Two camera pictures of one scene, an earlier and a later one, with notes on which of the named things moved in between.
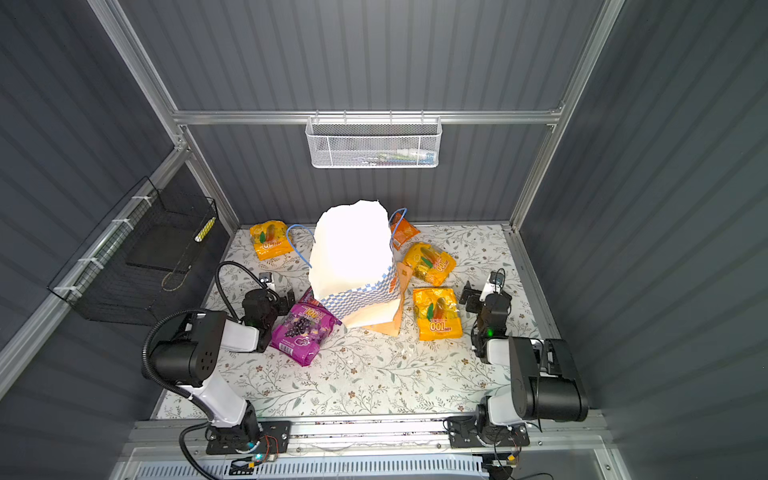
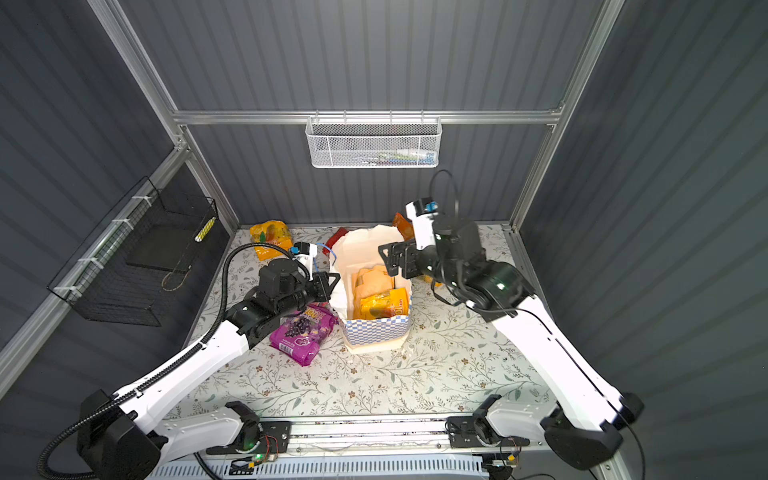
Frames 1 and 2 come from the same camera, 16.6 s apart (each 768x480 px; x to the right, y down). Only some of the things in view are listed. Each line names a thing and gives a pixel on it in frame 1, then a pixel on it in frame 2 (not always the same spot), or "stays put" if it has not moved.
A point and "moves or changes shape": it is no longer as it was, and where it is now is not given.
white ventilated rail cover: x=426 y=468 stays put
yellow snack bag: x=270 y=239 stays put
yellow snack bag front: x=437 y=313 -> x=388 y=304
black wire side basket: x=136 y=266 stays put
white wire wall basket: x=373 y=142 stays put
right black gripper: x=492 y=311 -> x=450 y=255
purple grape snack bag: x=303 y=329 stays put
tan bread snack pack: x=404 y=274 -> x=371 y=281
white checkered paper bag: x=352 y=266 moves or changes shape
